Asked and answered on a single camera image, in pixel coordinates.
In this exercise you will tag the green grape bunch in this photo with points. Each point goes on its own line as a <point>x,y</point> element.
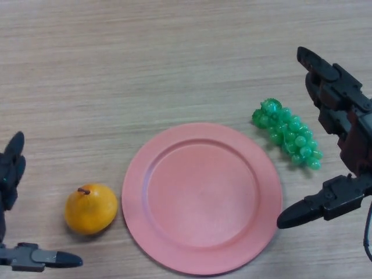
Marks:
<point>289,133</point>

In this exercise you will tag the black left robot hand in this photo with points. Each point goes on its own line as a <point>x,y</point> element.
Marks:
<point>11,174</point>

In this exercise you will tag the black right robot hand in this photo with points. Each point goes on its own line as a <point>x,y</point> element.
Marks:
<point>348,98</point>

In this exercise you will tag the pink round plate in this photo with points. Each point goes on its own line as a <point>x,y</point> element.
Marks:
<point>202,200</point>

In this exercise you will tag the yellow pear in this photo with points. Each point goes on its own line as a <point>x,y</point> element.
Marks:
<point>91,209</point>

